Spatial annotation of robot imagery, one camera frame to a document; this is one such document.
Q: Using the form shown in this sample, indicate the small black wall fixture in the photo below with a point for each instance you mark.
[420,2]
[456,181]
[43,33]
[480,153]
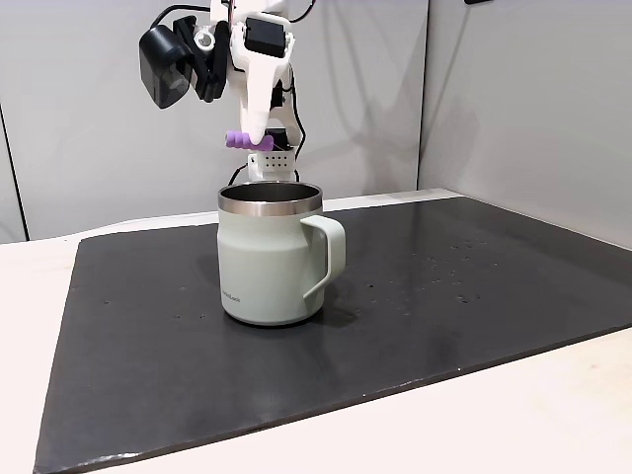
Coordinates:
[477,1]

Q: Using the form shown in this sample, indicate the black camera clamp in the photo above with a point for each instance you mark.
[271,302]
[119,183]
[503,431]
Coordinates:
[205,74]

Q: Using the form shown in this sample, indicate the purple ribbed pen grip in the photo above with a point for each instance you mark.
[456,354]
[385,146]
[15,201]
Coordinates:
[234,139]

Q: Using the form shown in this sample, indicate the black webcam box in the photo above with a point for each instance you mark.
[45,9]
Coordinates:
[160,69]

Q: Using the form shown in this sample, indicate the pale green steel mug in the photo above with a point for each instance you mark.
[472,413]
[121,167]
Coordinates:
[261,266]

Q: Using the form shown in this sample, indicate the black rubber mat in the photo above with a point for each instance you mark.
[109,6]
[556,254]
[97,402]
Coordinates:
[444,321]

